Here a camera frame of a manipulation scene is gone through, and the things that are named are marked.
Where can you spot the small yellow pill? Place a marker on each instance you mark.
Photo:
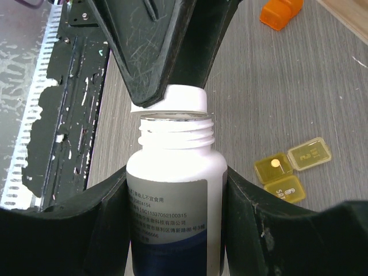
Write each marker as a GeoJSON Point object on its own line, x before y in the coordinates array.
{"type": "Point", "coordinates": [275, 163]}

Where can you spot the yellow two-compartment pill box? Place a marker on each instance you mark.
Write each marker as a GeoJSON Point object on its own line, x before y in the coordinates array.
{"type": "Point", "coordinates": [282, 181]}

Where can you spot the orange pill box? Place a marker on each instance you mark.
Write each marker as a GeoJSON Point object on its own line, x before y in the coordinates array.
{"type": "Point", "coordinates": [277, 13]}

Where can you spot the white-capped dark pill bottle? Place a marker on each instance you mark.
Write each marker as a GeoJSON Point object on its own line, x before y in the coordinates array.
{"type": "Point", "coordinates": [176, 184]}

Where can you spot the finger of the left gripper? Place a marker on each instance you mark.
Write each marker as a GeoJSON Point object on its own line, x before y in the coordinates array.
{"type": "Point", "coordinates": [145, 38]}
{"type": "Point", "coordinates": [207, 27]}

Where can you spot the white slotted cable duct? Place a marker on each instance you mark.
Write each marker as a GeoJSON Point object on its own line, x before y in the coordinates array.
{"type": "Point", "coordinates": [27, 40]}

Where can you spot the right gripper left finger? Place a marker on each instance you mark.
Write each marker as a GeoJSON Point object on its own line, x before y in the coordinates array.
{"type": "Point", "coordinates": [88, 234]}

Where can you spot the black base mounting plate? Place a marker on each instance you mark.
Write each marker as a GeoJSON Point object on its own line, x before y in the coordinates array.
{"type": "Point", "coordinates": [62, 139]}

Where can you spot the white bottle cap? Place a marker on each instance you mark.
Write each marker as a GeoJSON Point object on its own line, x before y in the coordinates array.
{"type": "Point", "coordinates": [177, 99]}

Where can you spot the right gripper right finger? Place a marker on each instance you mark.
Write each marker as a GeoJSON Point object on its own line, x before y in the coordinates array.
{"type": "Point", "coordinates": [269, 236]}

